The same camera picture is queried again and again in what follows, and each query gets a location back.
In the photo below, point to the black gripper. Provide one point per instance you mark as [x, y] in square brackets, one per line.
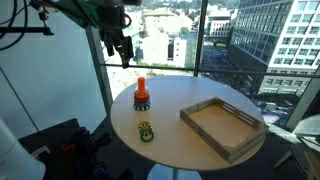
[111, 23]

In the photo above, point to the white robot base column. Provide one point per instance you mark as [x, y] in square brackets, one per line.
[16, 156]

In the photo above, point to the orange rod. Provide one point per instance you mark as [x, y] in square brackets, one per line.
[141, 84]

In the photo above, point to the yellow green small toy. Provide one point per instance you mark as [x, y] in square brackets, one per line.
[140, 126]

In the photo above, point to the black bag with clamps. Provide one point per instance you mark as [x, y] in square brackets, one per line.
[66, 153]

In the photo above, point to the wooden tray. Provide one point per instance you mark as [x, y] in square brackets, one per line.
[223, 128]

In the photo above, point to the wooden legged side chair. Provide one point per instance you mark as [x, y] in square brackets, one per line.
[308, 128]

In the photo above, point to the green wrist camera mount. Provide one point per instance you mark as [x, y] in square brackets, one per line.
[80, 11]

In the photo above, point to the grey camera on stand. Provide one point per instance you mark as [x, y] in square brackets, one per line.
[38, 4]

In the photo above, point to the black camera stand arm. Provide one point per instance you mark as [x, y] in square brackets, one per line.
[23, 30]

